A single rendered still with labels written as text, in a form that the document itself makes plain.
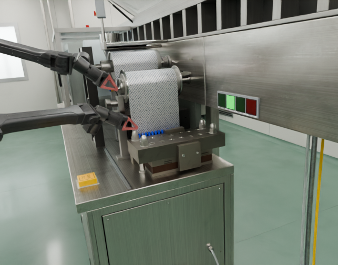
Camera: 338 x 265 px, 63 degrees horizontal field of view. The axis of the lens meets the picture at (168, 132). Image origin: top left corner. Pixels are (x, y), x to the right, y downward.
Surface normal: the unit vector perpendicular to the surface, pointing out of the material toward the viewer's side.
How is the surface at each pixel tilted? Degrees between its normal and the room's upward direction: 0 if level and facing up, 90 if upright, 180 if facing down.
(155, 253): 90
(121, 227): 90
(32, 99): 90
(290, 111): 90
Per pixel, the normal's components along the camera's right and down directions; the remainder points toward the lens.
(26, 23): 0.39, 0.23
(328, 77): -0.92, 0.17
